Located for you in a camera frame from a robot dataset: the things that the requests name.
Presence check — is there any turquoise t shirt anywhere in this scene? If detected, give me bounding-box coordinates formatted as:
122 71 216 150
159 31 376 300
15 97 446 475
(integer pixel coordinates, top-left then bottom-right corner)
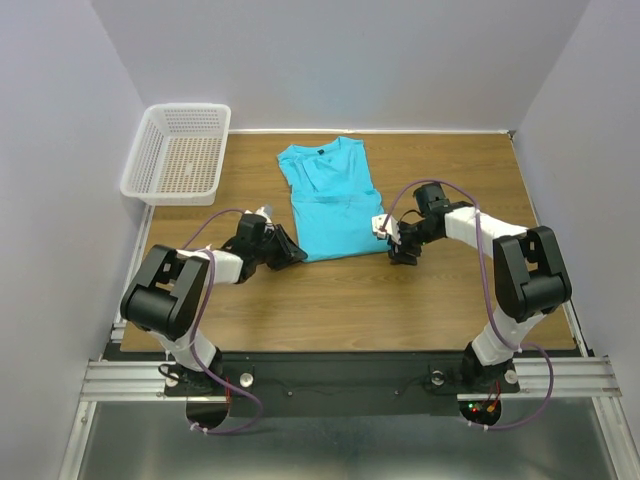
277 136 387 263

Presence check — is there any white plastic basket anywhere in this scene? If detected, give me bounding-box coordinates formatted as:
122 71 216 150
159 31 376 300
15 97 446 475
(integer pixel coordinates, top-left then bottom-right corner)
120 103 231 206

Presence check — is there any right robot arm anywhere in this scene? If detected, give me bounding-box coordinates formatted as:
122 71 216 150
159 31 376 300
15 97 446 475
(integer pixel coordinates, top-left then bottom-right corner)
371 181 572 388

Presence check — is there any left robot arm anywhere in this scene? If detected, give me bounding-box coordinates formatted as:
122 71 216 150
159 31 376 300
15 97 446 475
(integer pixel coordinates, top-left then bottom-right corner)
119 207 307 395

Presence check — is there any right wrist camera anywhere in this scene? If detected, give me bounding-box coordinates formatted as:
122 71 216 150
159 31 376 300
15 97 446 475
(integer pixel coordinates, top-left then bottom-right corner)
371 213 402 245

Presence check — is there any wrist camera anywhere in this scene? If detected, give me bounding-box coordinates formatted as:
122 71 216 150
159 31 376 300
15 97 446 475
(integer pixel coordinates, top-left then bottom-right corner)
253 204 273 229
371 213 402 245

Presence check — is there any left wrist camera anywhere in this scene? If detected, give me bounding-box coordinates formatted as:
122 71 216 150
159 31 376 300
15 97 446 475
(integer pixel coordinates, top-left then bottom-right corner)
253 204 273 229

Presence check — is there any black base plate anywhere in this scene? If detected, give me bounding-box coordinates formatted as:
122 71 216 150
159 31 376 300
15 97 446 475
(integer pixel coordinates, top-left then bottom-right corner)
164 351 519 417

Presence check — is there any aluminium frame rail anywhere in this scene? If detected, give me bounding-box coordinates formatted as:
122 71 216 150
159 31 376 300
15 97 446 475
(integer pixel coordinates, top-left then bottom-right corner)
60 200 621 479

